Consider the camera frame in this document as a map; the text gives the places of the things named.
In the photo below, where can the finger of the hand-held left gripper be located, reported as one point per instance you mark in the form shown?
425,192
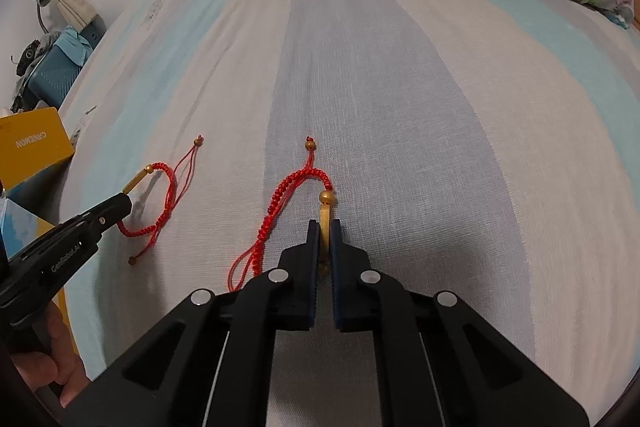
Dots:
112,207

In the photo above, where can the teal suitcase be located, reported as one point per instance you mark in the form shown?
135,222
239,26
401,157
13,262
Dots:
55,77

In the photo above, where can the large cardboard box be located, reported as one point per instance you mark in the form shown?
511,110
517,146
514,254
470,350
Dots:
35,142

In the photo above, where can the teal cloth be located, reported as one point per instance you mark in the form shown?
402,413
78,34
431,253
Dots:
72,44

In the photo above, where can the blue desk lamp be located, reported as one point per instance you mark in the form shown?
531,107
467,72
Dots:
44,2

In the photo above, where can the person's left hand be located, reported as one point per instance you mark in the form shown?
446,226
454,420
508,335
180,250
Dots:
65,357

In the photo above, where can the striped bed sheet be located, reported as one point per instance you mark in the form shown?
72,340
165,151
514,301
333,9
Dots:
380,107

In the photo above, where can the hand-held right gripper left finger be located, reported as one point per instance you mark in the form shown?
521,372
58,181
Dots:
312,247

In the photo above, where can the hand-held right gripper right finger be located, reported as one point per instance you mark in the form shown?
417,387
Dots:
336,257

